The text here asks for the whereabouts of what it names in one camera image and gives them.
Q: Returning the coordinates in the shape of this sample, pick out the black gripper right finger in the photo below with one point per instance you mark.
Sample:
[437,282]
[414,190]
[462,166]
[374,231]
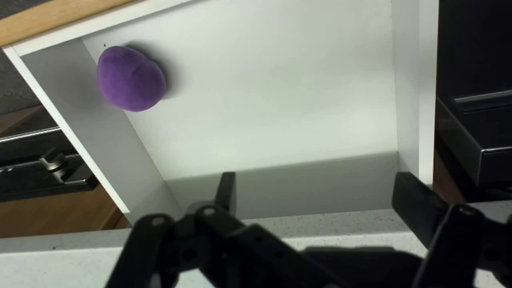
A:
[457,246]

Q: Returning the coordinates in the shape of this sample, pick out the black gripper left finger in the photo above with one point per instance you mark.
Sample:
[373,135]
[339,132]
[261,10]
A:
[176,250]

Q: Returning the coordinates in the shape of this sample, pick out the wooden front white drawer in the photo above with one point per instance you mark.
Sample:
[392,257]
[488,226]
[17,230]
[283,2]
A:
[265,106]

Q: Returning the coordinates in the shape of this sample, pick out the dark metal hardware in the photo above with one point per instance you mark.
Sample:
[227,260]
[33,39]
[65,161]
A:
[32,170]

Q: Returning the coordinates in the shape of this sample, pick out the purple plush ball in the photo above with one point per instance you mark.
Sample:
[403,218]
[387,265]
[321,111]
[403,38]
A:
[129,81]

